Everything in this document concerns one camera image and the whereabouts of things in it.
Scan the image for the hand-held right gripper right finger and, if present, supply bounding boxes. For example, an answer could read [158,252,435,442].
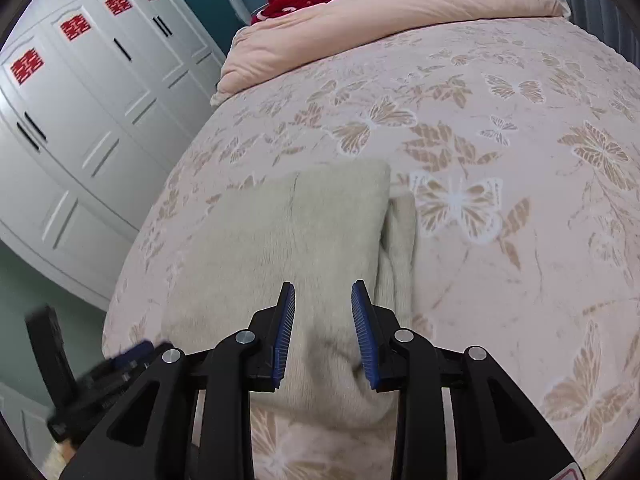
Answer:
[351,280,588,480]

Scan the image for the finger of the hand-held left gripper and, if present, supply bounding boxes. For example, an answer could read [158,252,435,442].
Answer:
[111,340,168,371]

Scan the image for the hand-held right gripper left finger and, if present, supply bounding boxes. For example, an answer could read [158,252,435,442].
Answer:
[59,281,297,480]

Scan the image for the cream knit sweater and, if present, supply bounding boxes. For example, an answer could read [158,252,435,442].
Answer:
[162,159,418,428]

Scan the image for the pink butterfly print blanket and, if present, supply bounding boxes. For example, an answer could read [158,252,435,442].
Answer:
[101,15,640,480]

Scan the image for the white wardrobe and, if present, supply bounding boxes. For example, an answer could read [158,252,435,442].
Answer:
[0,0,227,311]

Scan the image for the pink quilt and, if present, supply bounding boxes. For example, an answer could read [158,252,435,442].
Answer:
[210,0,572,107]

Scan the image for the red cloth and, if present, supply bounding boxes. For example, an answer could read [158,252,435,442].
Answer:
[250,0,348,26]

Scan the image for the grey pleated curtain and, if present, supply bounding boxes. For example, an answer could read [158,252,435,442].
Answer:
[532,0,640,68]

